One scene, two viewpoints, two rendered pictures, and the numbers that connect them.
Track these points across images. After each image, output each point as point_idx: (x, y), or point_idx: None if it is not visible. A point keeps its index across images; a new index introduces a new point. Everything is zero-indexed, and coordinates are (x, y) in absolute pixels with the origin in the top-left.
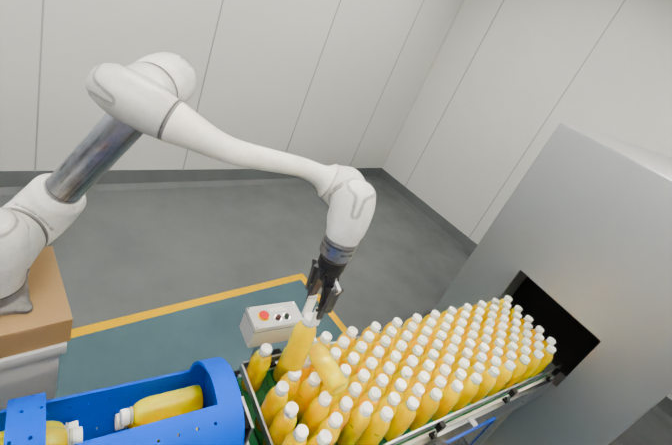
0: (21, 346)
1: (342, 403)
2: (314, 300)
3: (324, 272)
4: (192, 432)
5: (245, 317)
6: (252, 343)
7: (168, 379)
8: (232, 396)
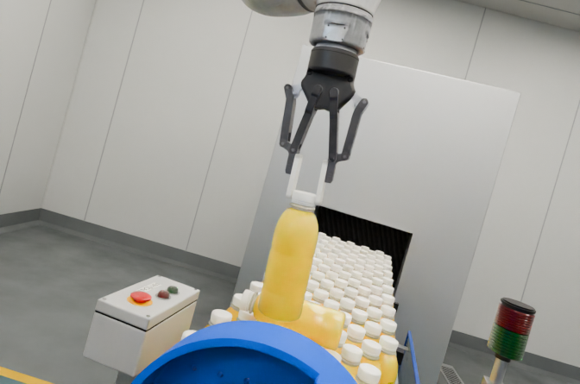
0: None
1: (352, 352)
2: (300, 163)
3: (325, 88)
4: None
5: (102, 320)
6: (141, 361)
7: None
8: (318, 352)
